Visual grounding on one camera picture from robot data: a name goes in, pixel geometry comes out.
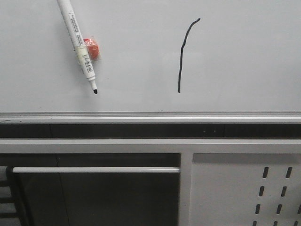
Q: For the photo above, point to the white black-tipped whiteboard marker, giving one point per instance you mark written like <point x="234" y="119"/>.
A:
<point x="77" y="40"/>

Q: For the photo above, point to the white metal stand frame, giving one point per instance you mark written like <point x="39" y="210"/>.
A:
<point x="186" y="148"/>

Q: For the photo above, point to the white horizontal metal rod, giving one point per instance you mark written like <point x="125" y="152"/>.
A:
<point x="71" y="170"/>

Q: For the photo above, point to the red round magnet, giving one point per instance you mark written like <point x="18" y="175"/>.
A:
<point x="93" y="48"/>

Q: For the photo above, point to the white perforated pegboard panel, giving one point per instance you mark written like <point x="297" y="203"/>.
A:
<point x="246" y="190"/>

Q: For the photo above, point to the white whiteboard with aluminium frame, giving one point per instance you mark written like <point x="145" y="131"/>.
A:
<point x="232" y="61"/>

